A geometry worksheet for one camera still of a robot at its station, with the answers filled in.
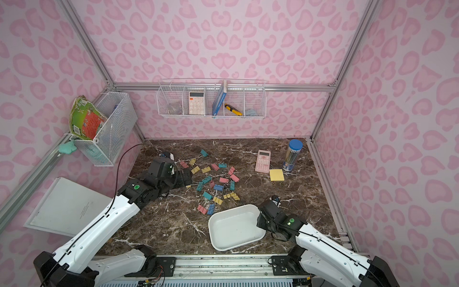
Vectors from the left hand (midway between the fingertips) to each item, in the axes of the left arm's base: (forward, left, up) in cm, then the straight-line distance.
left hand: (183, 172), depth 76 cm
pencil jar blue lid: (+18, -53, -4) cm, 56 cm away
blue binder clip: (-8, -10, -21) cm, 25 cm away
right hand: (-14, -33, -18) cm, 40 cm away
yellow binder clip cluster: (-1, -21, -19) cm, 28 cm away
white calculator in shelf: (+37, -2, +7) cm, 38 cm away
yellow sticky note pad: (+13, -46, -23) cm, 53 cm away
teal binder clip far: (+29, -2, -23) cm, 37 cm away
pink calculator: (+22, -39, -22) cm, 49 cm away
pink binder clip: (-7, -5, -21) cm, 23 cm away
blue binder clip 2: (+5, -13, -22) cm, 26 cm away
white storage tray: (-16, -22, -22) cm, 35 cm away
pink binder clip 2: (+10, -22, -22) cm, 33 cm away
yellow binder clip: (+16, -5, -22) cm, 28 cm away
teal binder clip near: (0, -8, -22) cm, 23 cm away
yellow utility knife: (+38, -22, +3) cm, 44 cm away
